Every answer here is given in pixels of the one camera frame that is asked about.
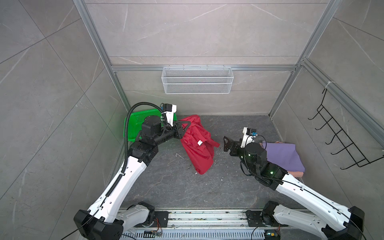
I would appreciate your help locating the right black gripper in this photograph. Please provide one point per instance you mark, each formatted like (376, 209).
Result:
(236, 144)

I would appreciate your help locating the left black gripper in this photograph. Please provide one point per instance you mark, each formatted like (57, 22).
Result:
(177, 130)

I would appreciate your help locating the red t shirt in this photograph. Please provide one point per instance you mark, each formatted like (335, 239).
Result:
(199, 145)

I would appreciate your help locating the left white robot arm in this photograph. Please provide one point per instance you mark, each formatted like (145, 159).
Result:
(103, 220)

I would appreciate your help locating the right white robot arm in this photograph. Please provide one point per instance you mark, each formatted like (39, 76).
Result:
(327, 219)

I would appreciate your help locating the green plastic basket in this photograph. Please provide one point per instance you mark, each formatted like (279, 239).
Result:
(136, 120)

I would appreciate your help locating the purple folded t shirt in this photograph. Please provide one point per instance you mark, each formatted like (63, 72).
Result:
(284, 155)

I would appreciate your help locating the pink folded t shirt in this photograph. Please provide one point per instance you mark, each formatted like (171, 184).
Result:
(296, 174)

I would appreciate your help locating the small green circuit board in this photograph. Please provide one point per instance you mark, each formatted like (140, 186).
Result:
(272, 235)

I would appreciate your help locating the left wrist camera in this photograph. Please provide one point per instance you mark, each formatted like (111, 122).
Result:
(169, 110)

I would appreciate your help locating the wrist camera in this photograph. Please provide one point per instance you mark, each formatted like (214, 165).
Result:
(248, 133)
(169, 110)

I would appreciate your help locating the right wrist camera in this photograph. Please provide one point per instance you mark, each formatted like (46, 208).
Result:
(248, 133)

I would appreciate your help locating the white wire mesh basket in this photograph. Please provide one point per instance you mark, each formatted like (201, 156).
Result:
(197, 80)

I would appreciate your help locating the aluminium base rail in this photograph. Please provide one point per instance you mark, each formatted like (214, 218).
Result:
(227, 224)

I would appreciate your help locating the black wire hook rack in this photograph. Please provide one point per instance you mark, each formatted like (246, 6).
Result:
(358, 158)

